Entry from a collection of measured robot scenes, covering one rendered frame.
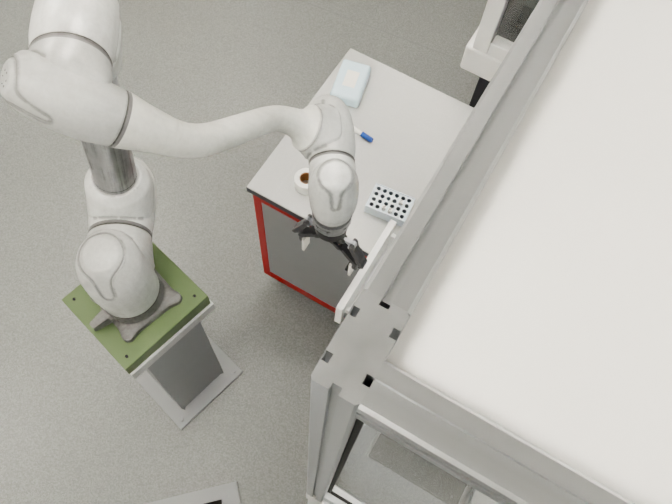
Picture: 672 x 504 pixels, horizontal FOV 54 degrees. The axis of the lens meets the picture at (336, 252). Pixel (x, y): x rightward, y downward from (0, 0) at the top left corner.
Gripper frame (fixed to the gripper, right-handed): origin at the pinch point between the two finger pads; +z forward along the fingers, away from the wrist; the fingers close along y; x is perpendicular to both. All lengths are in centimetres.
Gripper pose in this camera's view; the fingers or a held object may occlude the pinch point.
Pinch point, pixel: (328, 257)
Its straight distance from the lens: 168.3
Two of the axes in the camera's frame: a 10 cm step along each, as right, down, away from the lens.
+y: 8.6, 4.7, -1.7
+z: -0.5, 4.1, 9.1
